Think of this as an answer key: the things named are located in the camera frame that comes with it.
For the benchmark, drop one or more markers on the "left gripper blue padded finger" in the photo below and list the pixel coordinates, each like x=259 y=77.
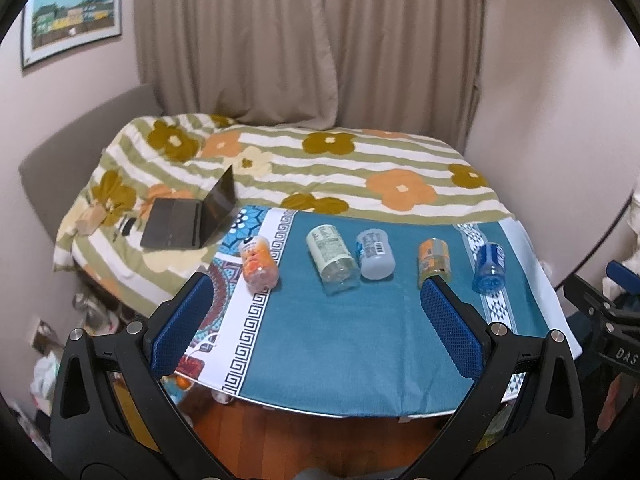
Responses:
x=621 y=275

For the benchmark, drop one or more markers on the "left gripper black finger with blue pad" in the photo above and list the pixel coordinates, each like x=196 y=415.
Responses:
x=522 y=417
x=111 y=416

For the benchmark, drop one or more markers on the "orange peach label cup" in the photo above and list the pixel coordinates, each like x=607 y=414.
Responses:
x=260 y=271

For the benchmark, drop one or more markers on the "blue plastic cup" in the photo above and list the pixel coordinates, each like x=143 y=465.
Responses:
x=490 y=269

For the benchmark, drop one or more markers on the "orange green label cup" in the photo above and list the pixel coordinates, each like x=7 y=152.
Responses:
x=433 y=260

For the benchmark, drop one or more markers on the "translucent white blue label cup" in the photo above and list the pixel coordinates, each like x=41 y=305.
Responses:
x=375 y=257

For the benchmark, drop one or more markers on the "clear cup cream label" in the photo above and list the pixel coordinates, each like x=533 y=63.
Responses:
x=336 y=267

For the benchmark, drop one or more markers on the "black smartphone on bed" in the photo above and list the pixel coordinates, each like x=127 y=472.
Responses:
x=127 y=226

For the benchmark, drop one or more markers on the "open dark laptop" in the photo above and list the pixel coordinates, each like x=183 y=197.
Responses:
x=187 y=223

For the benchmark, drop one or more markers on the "blue patterned tablecloth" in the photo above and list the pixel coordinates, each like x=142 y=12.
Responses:
x=367 y=351

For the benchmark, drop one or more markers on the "grey upholstered headboard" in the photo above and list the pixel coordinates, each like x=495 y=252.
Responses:
x=55 y=171

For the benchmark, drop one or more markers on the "floral striped bed duvet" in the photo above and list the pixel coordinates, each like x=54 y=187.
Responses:
x=371 y=174

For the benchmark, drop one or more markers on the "beige curtain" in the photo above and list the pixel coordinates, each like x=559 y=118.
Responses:
x=398 y=65

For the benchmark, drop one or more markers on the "framed landscape picture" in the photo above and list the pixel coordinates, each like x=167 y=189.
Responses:
x=53 y=27

